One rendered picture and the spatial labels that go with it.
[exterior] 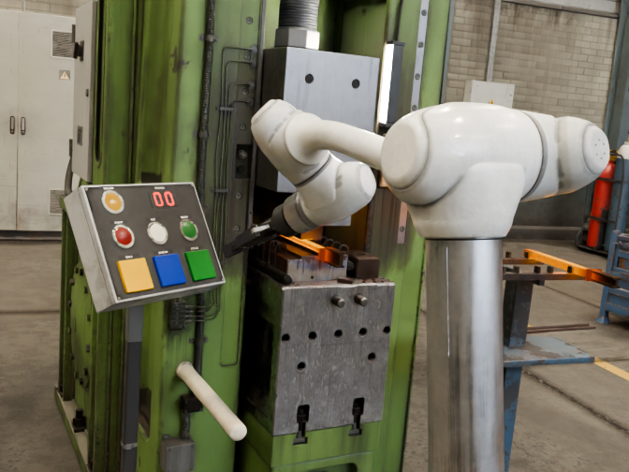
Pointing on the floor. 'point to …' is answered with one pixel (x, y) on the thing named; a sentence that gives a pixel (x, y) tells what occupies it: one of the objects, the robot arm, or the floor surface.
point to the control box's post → (134, 321)
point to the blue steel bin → (618, 254)
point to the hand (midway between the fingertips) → (235, 247)
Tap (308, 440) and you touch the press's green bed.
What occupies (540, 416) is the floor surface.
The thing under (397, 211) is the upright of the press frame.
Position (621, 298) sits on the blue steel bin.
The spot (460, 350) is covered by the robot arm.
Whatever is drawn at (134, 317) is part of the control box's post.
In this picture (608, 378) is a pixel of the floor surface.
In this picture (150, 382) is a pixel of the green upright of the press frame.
